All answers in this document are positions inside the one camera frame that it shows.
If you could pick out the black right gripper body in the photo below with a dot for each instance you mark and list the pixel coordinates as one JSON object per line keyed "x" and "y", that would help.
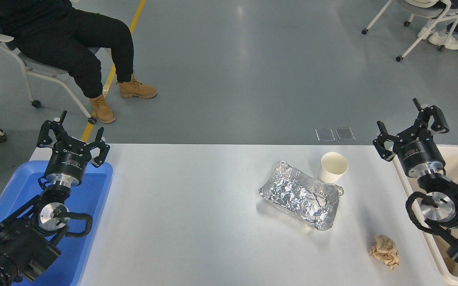
{"x": 418, "y": 153}

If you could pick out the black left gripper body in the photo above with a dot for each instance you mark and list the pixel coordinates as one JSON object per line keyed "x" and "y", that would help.
{"x": 68, "y": 162}

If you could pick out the white paper cup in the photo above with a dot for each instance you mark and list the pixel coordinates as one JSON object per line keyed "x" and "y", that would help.
{"x": 330, "y": 171}

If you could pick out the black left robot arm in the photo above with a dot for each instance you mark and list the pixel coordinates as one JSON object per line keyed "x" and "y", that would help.
{"x": 18, "y": 246}

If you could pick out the clear floor plate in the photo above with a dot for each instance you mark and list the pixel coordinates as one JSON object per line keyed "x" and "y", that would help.
{"x": 325, "y": 135}
{"x": 345, "y": 134}

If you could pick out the blue plastic tray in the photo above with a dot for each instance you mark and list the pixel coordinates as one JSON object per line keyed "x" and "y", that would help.
{"x": 90, "y": 198}

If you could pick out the crumpled silver foil tray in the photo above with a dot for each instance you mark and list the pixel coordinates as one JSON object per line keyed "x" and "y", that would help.
{"x": 296, "y": 196}

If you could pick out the crumpled tan paper ball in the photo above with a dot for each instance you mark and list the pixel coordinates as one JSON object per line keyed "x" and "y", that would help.
{"x": 384, "y": 251}

